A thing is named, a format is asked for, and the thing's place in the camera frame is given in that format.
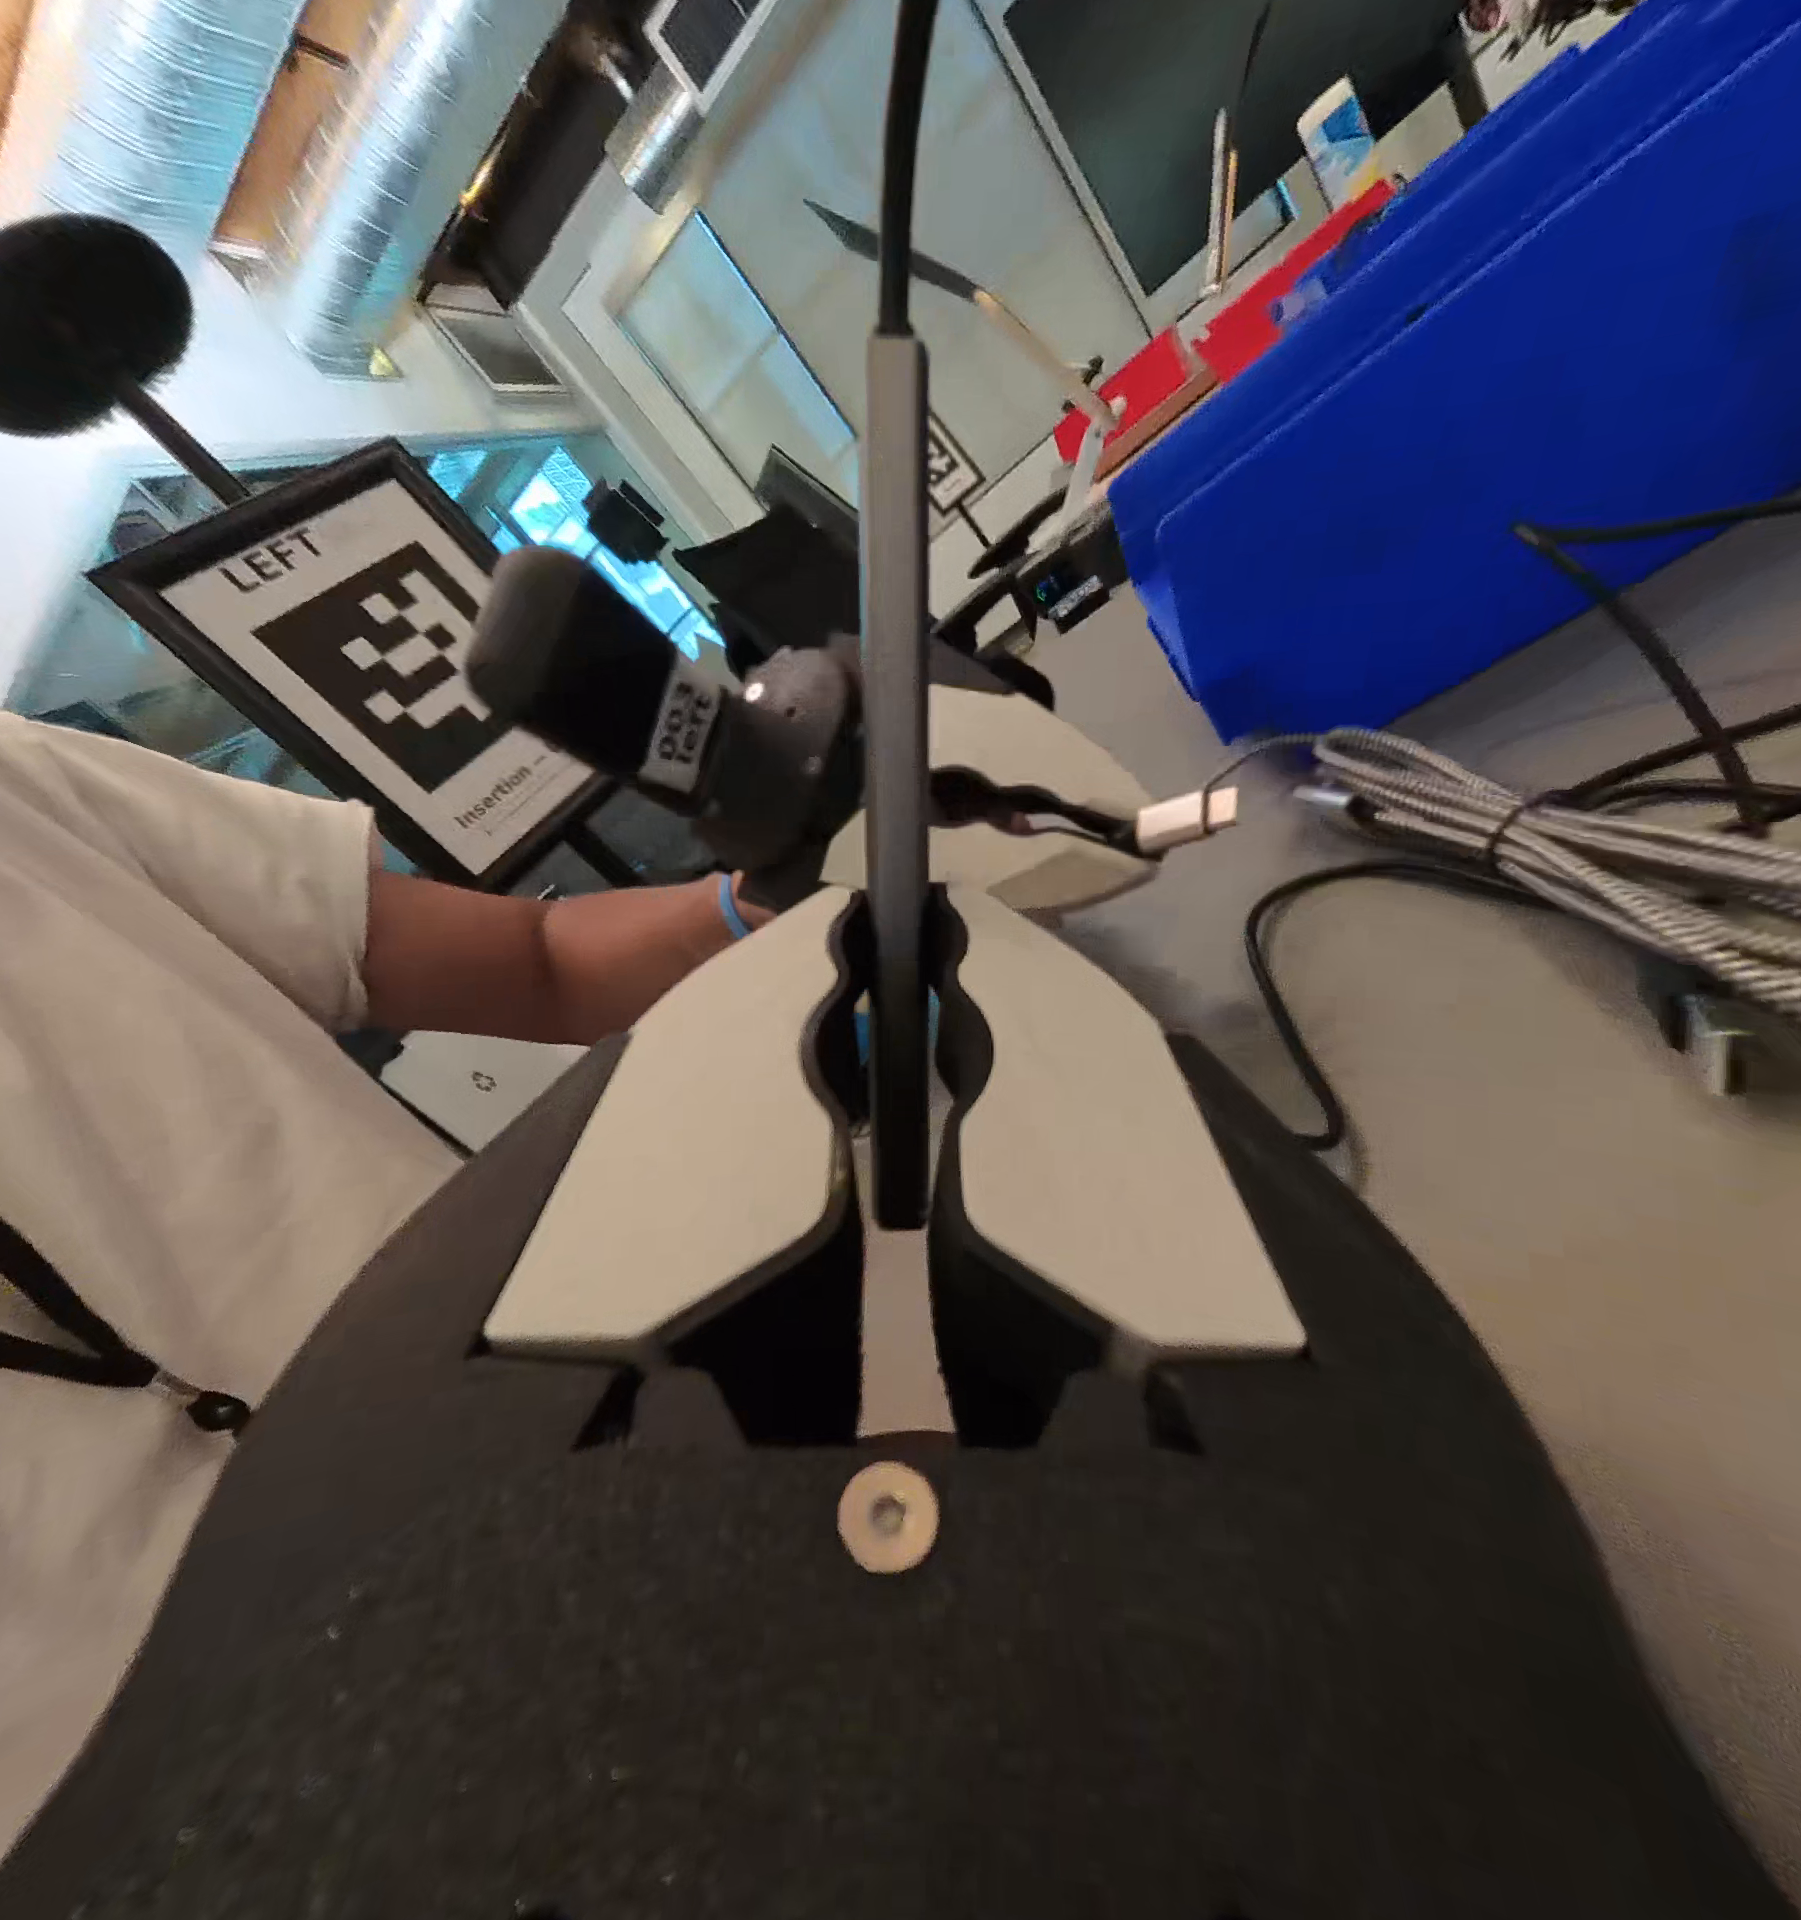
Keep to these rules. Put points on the silver ventilation duct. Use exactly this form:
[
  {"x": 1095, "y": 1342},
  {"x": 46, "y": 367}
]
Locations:
[
  {"x": 406, "y": 181},
  {"x": 181, "y": 105}
]

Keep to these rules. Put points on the grey metal bracket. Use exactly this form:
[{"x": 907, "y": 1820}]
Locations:
[{"x": 1710, "y": 1045}]

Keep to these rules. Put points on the small white box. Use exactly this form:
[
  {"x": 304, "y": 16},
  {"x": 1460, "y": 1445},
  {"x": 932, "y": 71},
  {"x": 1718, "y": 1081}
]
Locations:
[{"x": 1334, "y": 142}]

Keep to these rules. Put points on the small black device with display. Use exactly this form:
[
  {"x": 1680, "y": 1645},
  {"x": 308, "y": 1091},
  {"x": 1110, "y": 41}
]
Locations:
[{"x": 1062, "y": 593}]

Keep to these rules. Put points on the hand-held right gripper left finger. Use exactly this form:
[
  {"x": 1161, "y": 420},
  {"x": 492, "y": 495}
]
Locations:
[{"x": 691, "y": 1171}]

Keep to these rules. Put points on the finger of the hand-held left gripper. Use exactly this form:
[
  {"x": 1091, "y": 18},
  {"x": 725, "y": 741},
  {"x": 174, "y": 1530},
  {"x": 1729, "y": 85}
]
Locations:
[
  {"x": 1036, "y": 743},
  {"x": 1050, "y": 878}
]

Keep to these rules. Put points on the red plastic bin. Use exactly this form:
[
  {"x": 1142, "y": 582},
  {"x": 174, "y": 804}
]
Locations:
[{"x": 1290, "y": 294}]

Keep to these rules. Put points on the slim grey usb hub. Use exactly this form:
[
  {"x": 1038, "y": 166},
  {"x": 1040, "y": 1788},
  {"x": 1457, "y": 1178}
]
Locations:
[{"x": 895, "y": 674}]

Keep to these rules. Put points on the person in white shirt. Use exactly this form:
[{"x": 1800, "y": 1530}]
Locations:
[{"x": 119, "y": 977}]

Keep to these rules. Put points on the black computer monitor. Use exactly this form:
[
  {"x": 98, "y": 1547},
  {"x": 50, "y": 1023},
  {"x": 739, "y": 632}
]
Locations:
[{"x": 1138, "y": 120}]

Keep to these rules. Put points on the large blue plastic bin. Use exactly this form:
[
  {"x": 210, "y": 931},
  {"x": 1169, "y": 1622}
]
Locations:
[{"x": 1514, "y": 526}]

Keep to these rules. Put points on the printed marker tag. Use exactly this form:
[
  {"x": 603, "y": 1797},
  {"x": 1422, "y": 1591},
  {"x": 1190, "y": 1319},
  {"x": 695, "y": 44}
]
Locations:
[{"x": 951, "y": 468}]

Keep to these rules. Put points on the blue wristband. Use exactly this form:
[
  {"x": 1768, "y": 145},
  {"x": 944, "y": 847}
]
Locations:
[{"x": 733, "y": 906}]

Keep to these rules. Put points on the person's left forearm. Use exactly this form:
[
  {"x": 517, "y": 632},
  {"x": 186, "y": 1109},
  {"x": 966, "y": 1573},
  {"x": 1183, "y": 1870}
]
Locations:
[{"x": 542, "y": 959}]

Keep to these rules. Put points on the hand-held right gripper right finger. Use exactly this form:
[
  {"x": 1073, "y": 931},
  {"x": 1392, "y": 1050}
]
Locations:
[{"x": 1095, "y": 1171}]

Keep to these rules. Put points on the white box with recycling mark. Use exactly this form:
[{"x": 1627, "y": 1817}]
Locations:
[{"x": 479, "y": 1084}]

